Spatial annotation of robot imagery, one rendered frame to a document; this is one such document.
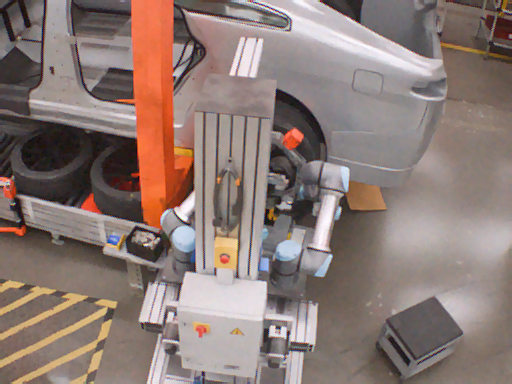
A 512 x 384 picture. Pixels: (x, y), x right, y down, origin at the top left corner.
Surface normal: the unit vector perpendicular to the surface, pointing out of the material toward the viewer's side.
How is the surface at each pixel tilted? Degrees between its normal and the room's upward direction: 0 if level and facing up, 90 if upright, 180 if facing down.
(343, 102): 90
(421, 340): 0
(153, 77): 90
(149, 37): 90
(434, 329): 0
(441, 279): 0
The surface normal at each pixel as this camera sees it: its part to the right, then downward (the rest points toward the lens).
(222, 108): 0.06, -0.74
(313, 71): -0.23, 0.64
